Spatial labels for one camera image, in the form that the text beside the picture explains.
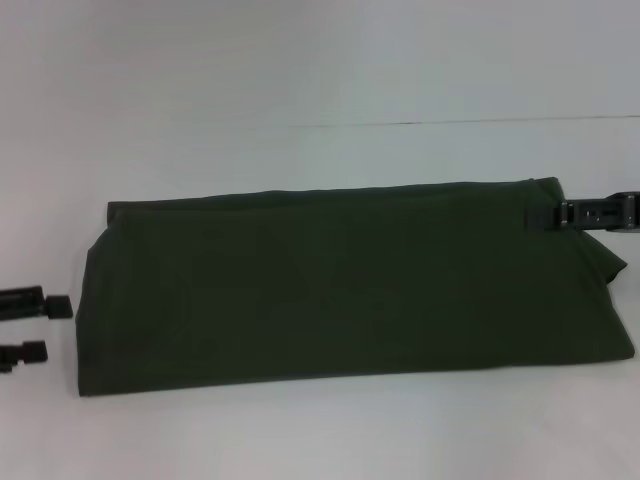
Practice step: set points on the dark green shirt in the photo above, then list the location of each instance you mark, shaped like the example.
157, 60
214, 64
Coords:
325, 285

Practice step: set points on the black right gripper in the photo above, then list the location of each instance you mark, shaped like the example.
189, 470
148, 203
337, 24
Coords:
627, 212

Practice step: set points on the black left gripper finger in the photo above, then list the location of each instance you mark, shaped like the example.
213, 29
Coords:
25, 355
37, 302

